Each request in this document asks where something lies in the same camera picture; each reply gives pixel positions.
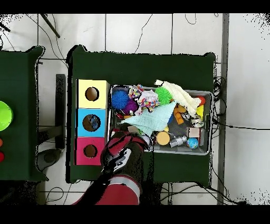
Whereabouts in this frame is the mint green cloth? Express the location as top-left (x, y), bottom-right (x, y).
top-left (120, 101), bottom-right (177, 137)

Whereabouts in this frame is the colourful patterned cloth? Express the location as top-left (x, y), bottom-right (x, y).
top-left (128, 83), bottom-right (145, 100)
top-left (134, 89), bottom-right (161, 116)

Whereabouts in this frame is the blue spiky ball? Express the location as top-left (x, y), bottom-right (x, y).
top-left (111, 90), bottom-right (131, 110)

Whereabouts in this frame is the wooden box with three holes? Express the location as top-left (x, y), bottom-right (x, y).
top-left (75, 79), bottom-right (111, 166)

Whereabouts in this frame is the shallow clear mesh bin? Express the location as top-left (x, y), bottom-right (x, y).
top-left (107, 85), bottom-right (213, 156)

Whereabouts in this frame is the purple spiky ball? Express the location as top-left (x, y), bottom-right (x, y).
top-left (123, 99), bottom-right (139, 115)

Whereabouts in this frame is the green spiky ball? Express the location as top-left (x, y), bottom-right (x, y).
top-left (155, 87), bottom-right (173, 106)

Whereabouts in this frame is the tan round bun toy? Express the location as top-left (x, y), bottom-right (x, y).
top-left (156, 130), bottom-right (171, 146)

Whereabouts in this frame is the orange bear toy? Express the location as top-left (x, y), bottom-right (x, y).
top-left (172, 104), bottom-right (187, 125)

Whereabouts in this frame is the pale yellow cloth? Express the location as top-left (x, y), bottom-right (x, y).
top-left (154, 79), bottom-right (203, 118)

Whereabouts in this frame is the small wooden cube block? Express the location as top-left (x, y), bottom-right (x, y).
top-left (187, 126), bottom-right (201, 138)

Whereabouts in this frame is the round silver tin can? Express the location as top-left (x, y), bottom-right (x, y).
top-left (191, 117), bottom-right (205, 128)

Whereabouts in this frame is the small blue globe ball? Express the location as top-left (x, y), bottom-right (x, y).
top-left (187, 137), bottom-right (199, 150)

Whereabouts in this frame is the small red ball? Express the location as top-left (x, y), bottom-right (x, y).
top-left (196, 95), bottom-right (207, 106)

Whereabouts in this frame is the side table with green cloth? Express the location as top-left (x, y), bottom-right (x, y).
top-left (0, 45), bottom-right (46, 182)

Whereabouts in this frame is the green bowl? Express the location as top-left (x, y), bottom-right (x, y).
top-left (0, 100), bottom-right (14, 132)

